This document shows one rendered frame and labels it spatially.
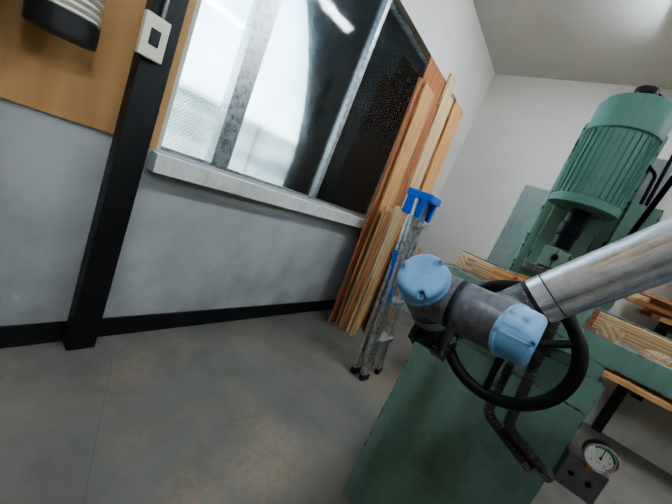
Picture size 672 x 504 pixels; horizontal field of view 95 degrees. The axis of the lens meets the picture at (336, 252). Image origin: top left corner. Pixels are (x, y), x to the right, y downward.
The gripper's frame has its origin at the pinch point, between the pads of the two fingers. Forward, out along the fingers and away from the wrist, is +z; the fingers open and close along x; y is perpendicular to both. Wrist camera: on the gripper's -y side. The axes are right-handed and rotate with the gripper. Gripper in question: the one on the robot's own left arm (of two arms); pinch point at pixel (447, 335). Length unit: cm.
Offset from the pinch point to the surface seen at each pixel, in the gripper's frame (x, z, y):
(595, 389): 30.4, 22.5, -11.4
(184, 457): -54, 20, 74
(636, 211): 24, 28, -71
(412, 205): -64, 65, -72
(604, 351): 28.5, 18.0, -19.5
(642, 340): 36, 30, -31
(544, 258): 8.6, 19.3, -39.3
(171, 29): -112, -52, -34
